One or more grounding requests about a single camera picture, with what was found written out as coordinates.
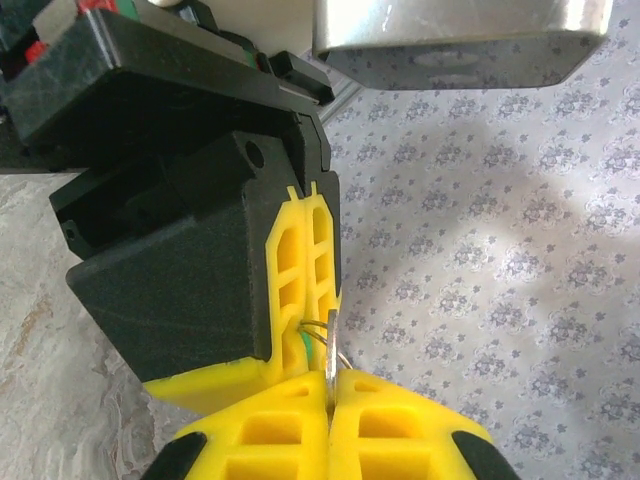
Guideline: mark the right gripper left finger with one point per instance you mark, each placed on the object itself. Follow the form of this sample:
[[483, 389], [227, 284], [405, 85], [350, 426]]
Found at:
[[260, 440]]

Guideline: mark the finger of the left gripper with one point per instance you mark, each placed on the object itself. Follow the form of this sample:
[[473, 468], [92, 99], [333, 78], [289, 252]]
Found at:
[[175, 290], [327, 240]]

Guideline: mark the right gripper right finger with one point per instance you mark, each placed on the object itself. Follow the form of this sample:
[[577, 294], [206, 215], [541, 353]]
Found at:
[[400, 440]]

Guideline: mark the metal keyring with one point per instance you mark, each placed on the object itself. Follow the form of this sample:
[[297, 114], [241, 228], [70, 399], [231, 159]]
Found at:
[[314, 322]]

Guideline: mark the green capped key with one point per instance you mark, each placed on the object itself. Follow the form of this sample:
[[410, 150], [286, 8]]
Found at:
[[307, 347]]

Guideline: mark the silver key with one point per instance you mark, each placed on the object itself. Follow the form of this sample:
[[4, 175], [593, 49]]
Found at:
[[332, 360]]

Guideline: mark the stainless steel tray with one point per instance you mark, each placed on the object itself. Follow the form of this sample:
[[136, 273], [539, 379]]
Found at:
[[450, 30]]

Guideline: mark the metal frame bar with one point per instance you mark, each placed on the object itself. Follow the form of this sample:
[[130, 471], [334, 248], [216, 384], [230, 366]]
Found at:
[[340, 102]]

